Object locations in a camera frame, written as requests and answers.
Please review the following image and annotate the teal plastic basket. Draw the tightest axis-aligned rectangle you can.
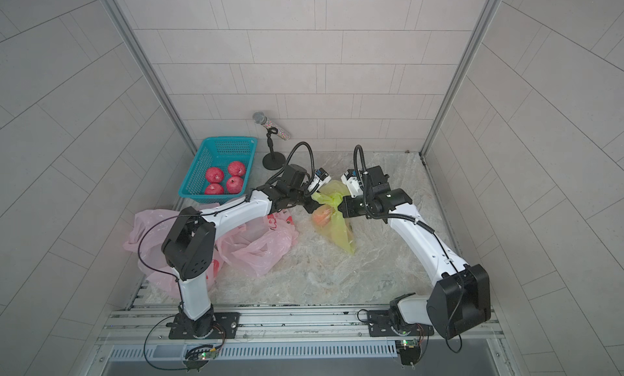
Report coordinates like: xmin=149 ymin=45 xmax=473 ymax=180
xmin=178 ymin=136 xmax=258 ymax=205

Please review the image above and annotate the red apple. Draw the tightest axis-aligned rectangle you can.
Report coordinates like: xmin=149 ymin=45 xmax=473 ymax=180
xmin=226 ymin=176 xmax=244 ymax=195
xmin=227 ymin=161 xmax=247 ymax=178
xmin=204 ymin=183 xmax=224 ymax=195
xmin=205 ymin=167 xmax=225 ymax=183

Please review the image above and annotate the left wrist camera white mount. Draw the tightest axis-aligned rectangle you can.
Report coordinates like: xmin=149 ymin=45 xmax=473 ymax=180
xmin=308 ymin=168 xmax=332 ymax=194

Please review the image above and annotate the circuit board with cables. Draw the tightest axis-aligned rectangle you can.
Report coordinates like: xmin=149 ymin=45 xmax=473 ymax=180
xmin=395 ymin=340 xmax=423 ymax=367
xmin=183 ymin=344 xmax=221 ymax=372

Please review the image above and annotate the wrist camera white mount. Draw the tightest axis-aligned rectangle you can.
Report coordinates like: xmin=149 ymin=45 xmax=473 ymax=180
xmin=341 ymin=169 xmax=363 ymax=198
xmin=308 ymin=168 xmax=332 ymax=194

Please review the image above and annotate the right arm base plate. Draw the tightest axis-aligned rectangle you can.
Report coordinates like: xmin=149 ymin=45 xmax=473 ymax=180
xmin=357 ymin=309 xmax=435 ymax=340

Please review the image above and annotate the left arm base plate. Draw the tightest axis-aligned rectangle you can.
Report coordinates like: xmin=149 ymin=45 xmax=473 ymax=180
xmin=167 ymin=311 xmax=241 ymax=340

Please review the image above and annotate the pink plastic bag back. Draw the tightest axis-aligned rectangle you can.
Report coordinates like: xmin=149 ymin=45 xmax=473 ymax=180
xmin=216 ymin=211 xmax=299 ymax=278

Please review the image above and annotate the microphone on black stand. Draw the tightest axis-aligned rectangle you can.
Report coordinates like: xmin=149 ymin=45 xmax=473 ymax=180
xmin=253 ymin=112 xmax=291 ymax=170

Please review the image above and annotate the right circuit board with cables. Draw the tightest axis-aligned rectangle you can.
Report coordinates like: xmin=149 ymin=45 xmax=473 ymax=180
xmin=395 ymin=340 xmax=423 ymax=367

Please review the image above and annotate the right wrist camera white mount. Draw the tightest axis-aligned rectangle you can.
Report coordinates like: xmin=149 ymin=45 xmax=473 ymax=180
xmin=341 ymin=169 xmax=363 ymax=198

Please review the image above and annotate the aluminium rail frame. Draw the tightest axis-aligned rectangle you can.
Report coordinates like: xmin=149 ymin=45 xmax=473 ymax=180
xmin=79 ymin=305 xmax=519 ymax=375

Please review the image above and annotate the left circuit board with cables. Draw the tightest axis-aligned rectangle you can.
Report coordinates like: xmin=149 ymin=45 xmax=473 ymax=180
xmin=183 ymin=344 xmax=221 ymax=372

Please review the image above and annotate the yellow-green plastic bag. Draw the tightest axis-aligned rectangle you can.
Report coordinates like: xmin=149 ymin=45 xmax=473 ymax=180
xmin=312 ymin=180 xmax=356 ymax=256

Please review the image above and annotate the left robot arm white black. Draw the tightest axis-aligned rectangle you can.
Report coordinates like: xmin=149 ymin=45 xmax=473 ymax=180
xmin=137 ymin=141 xmax=317 ymax=339

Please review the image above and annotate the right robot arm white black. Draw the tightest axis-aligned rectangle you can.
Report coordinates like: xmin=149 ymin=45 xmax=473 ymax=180
xmin=338 ymin=146 xmax=492 ymax=340

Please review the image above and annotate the pink plastic bag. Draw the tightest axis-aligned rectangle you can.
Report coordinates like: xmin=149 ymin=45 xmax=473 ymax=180
xmin=123 ymin=208 xmax=225 ymax=300
xmin=216 ymin=211 xmax=299 ymax=278

